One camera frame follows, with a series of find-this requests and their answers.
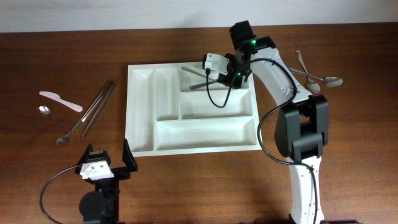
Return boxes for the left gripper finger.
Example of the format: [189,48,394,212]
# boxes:
[77,144,93,166]
[122,139,138,172]

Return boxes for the steel fork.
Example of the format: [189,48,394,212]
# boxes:
[180,66,206,78]
[189,81,216,90]

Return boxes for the steel spoon pointing down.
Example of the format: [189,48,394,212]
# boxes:
[295,50,320,93]

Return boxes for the steel spoon pointing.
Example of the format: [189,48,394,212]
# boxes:
[289,68,343,87]

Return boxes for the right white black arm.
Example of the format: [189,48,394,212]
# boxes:
[203,21,329,223]

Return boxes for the left black arm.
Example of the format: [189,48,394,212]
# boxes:
[75,139,138,224]

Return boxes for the steel kitchen tongs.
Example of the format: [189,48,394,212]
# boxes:
[81,81,117,138]

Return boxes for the white plastic knife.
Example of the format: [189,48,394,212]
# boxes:
[39,91,83,112]

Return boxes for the small steel teaspoon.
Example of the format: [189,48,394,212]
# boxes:
[39,106,67,134]

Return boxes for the white plastic cutlery tray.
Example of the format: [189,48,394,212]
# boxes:
[125,62,260,157]

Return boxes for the right black camera cable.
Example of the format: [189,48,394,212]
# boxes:
[205,57,320,224]

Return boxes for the long-handled steel spoon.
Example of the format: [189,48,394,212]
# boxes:
[56,81,114,145]

